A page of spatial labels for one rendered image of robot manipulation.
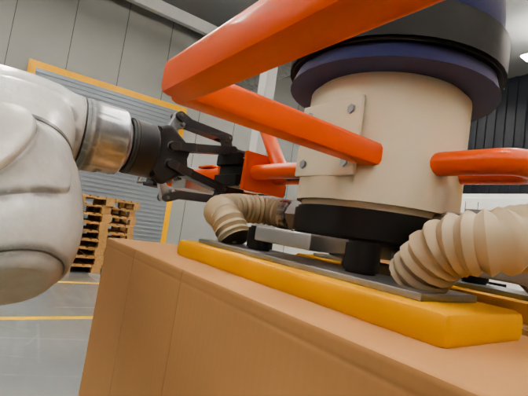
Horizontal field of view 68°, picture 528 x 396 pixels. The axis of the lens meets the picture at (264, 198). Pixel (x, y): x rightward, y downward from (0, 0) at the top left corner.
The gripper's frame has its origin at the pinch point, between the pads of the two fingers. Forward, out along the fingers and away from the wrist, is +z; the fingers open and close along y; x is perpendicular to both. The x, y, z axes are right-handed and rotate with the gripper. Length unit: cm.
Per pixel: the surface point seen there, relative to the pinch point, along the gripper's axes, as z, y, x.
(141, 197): 316, -31, -875
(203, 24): 380, -489, -826
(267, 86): 180, -131, -242
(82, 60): 137, -317, -901
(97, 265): 171, 106, -637
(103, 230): 170, 46, -635
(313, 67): -11.6, -7.7, 25.3
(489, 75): -1.3, -7.9, 37.3
